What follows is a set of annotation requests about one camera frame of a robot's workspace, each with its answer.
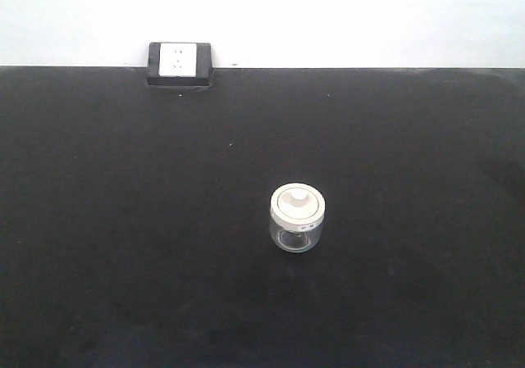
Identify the glass jar with white lid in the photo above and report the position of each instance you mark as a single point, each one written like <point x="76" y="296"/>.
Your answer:
<point x="296" y="217"/>

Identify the black white power socket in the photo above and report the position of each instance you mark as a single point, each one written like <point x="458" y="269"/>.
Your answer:
<point x="179" y="65"/>

